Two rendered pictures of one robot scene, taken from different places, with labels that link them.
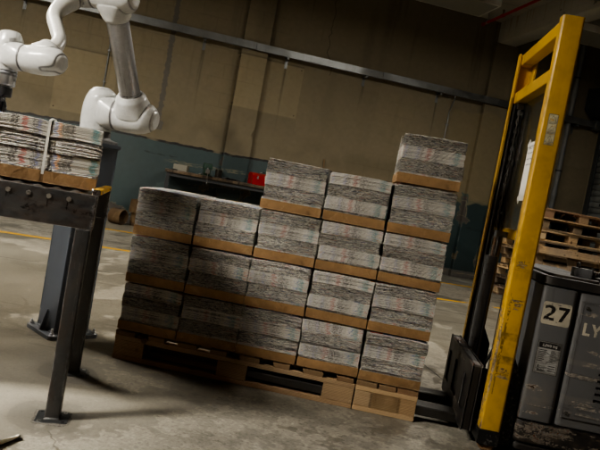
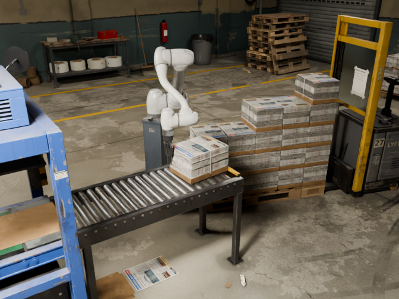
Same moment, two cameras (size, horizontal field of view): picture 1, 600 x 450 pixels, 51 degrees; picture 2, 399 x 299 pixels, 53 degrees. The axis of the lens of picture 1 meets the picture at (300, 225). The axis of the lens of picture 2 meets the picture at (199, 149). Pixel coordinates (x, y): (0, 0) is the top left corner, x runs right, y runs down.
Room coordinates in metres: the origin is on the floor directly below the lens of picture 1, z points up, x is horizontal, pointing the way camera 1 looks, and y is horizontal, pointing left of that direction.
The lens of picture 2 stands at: (-0.27, 2.00, 2.26)
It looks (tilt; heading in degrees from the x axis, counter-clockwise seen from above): 24 degrees down; 339
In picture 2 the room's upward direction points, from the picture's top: straight up
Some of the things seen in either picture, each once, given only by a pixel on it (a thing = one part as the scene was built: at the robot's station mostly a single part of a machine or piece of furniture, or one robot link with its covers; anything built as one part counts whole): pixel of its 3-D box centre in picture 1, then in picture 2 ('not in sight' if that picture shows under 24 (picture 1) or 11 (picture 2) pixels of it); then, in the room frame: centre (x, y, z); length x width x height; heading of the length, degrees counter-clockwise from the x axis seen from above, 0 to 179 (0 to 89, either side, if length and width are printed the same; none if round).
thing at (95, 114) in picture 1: (100, 109); (156, 101); (3.22, 1.10, 1.17); 0.18 x 0.16 x 0.22; 80
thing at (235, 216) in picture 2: (67, 323); (236, 227); (2.18, 0.74, 0.34); 0.06 x 0.06 x 0.68; 13
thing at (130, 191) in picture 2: not in sight; (133, 194); (2.26, 1.55, 0.77); 0.47 x 0.05 x 0.05; 13
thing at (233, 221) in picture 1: (251, 290); (246, 162); (3.10, 0.18, 0.42); 1.17 x 0.39 x 0.83; 85
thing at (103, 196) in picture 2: not in sight; (108, 202); (2.21, 1.74, 0.77); 0.47 x 0.05 x 0.05; 13
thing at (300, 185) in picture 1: (296, 189); (261, 114); (3.09, 0.05, 0.95); 0.38 x 0.29 x 0.23; 177
